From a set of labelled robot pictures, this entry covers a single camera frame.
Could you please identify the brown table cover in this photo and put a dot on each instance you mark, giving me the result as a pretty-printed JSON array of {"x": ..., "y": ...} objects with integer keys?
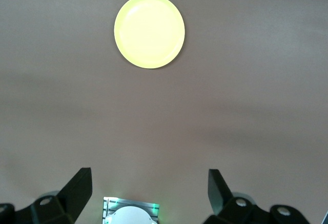
[{"x": 230, "y": 106}]

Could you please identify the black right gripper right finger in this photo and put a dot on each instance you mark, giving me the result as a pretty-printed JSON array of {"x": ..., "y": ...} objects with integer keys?
[{"x": 223, "y": 203}]

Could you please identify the yellow round plate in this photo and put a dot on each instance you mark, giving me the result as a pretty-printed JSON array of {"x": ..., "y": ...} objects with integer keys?
[{"x": 150, "y": 31}]

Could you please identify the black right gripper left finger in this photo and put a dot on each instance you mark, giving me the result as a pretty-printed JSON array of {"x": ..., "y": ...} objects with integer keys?
[{"x": 74, "y": 198}]

